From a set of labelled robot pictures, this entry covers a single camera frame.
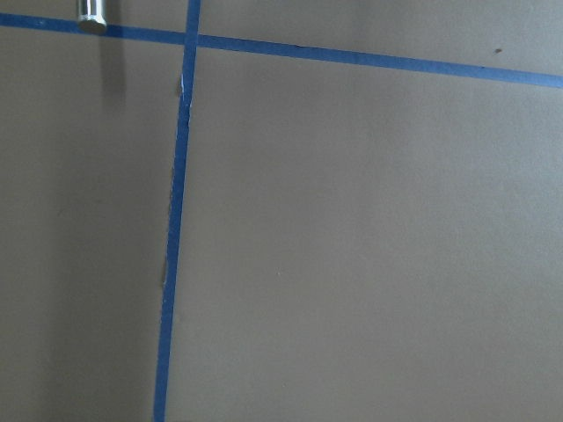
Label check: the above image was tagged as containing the steel muddler black cap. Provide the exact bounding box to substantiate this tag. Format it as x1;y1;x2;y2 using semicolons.
77;0;107;35

